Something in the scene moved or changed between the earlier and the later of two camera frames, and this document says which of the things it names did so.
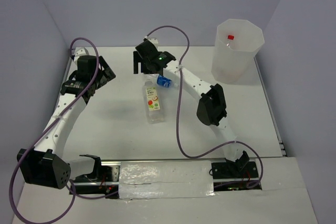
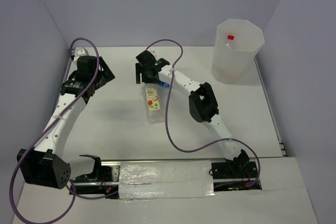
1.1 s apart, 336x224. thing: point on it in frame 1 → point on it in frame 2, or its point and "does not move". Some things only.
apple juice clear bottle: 154,101 does not move
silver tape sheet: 165,179 does not move
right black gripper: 137,59 → 139,70
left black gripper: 107,75 does not move
